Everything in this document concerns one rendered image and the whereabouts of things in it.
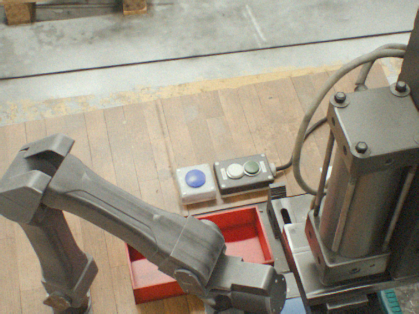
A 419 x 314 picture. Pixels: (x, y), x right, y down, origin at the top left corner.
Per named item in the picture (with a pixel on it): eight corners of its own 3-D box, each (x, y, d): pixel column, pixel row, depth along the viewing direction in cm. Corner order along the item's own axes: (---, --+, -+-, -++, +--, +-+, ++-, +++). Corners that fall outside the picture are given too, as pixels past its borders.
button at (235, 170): (226, 171, 152) (226, 164, 151) (240, 168, 153) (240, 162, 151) (229, 182, 151) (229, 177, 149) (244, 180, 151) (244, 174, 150)
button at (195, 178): (183, 176, 152) (183, 170, 150) (203, 172, 152) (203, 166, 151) (187, 193, 149) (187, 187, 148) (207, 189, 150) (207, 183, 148)
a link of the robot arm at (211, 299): (255, 278, 112) (237, 260, 106) (245, 316, 110) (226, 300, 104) (212, 271, 115) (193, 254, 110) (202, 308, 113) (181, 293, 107)
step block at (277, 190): (265, 210, 149) (269, 184, 142) (280, 207, 149) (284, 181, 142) (275, 238, 145) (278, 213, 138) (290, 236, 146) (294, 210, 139)
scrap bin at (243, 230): (125, 247, 144) (121, 230, 140) (255, 222, 148) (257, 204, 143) (135, 304, 137) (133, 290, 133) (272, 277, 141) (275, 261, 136)
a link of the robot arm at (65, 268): (101, 277, 130) (50, 156, 105) (84, 311, 127) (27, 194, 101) (69, 267, 132) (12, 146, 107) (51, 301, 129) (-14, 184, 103)
